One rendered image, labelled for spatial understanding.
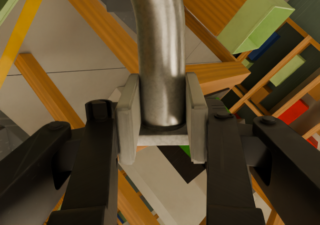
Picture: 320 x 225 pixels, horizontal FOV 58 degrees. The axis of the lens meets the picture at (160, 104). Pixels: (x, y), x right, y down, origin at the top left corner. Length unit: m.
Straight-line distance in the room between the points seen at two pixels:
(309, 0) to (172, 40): 5.89
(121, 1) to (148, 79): 0.07
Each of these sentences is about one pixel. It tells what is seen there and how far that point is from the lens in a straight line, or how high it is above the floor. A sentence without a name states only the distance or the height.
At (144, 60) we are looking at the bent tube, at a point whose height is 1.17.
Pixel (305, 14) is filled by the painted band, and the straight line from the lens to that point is 6.02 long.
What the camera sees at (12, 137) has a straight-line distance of 0.26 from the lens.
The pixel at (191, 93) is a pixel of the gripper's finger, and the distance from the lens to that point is 0.15.
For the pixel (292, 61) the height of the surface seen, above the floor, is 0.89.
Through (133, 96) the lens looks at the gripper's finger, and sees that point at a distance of 0.15.
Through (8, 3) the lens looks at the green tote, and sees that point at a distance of 0.39.
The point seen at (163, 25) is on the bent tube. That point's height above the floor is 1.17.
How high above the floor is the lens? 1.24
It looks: 15 degrees down
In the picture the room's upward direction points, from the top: 139 degrees clockwise
